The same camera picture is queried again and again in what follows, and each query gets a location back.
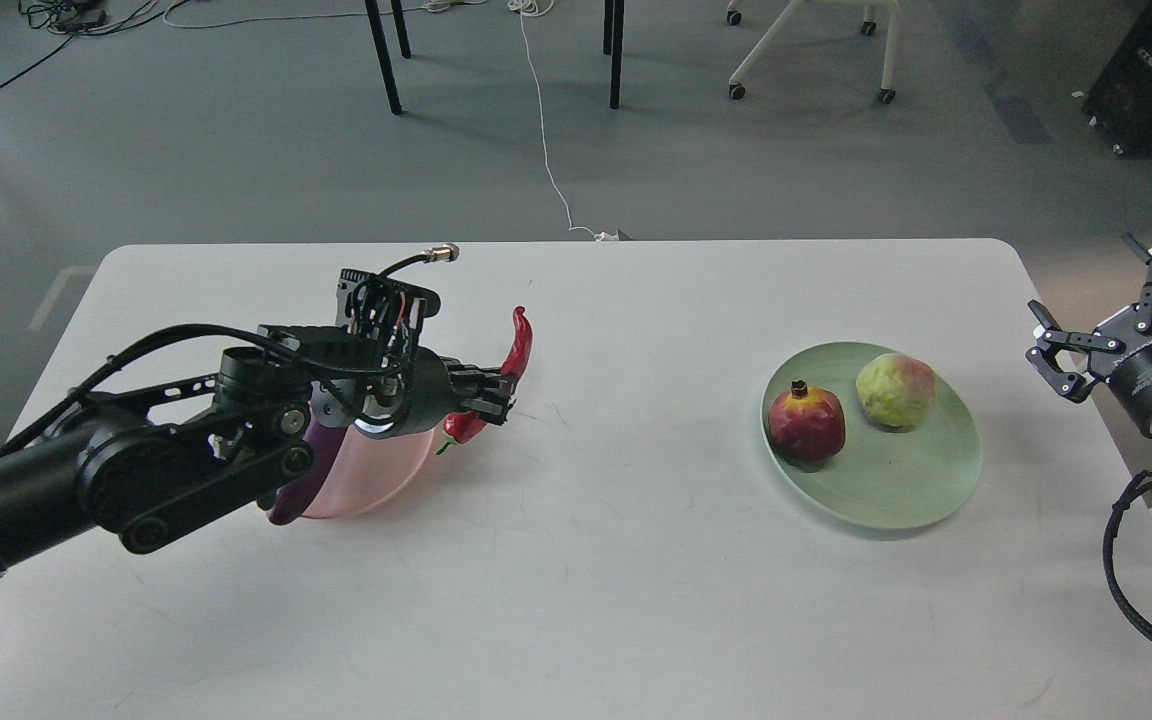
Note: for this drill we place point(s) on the red chili pepper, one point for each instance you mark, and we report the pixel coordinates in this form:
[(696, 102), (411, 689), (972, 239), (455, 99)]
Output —
[(460, 428)]

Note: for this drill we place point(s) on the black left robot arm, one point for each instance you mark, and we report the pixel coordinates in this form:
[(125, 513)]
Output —
[(196, 420)]

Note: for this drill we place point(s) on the pink plate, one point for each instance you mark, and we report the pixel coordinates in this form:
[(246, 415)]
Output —
[(364, 473)]

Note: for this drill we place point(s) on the green pink guava fruit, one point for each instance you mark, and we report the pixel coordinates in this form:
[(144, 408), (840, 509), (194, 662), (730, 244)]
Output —
[(896, 391)]

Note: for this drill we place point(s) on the red pomegranate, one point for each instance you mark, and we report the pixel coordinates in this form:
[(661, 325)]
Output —
[(806, 424)]

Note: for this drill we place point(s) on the white rolling chair base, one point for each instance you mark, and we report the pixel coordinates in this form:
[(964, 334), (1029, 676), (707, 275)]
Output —
[(873, 51)]

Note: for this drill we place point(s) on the purple eggplant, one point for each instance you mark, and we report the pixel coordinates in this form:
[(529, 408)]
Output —
[(291, 501)]

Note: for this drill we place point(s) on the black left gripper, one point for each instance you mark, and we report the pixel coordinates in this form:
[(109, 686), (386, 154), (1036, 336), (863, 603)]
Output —
[(418, 399)]

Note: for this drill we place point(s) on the black table legs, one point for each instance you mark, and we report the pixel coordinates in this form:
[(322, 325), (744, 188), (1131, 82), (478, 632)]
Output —
[(493, 50)]

